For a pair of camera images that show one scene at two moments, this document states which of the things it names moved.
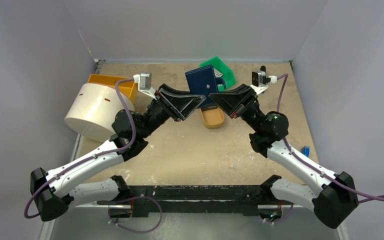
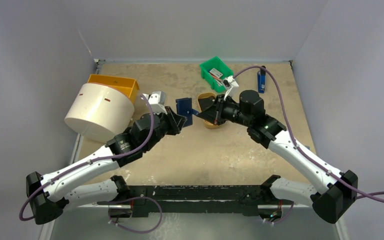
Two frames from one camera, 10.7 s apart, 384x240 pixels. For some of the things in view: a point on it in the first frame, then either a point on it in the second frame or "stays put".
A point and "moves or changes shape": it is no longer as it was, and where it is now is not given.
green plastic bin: (228, 75) stays put
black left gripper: (178, 104) → (175, 121)
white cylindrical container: (92, 109) stays put
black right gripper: (245, 103) → (217, 112)
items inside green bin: (217, 73) stays put
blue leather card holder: (202, 81) moves or changes shape
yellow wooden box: (132, 88) stays put
